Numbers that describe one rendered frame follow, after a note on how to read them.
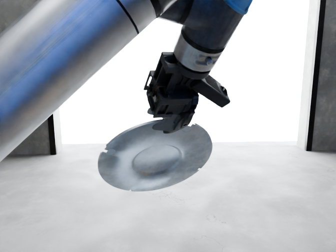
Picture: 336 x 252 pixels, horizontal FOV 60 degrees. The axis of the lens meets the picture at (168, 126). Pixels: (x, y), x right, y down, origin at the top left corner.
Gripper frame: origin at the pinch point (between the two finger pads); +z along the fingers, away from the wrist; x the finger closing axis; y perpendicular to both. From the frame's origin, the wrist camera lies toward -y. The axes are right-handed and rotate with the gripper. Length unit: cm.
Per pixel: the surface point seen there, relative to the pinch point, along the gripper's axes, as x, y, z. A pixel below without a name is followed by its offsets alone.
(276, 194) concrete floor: -23, -178, 171
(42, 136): -211, 19, 323
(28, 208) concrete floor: -71, 38, 220
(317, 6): -236, -333, 99
